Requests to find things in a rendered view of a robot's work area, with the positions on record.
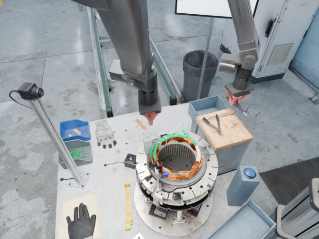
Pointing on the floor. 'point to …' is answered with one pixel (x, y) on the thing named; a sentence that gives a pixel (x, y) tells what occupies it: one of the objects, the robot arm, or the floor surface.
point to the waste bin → (190, 96)
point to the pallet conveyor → (104, 90)
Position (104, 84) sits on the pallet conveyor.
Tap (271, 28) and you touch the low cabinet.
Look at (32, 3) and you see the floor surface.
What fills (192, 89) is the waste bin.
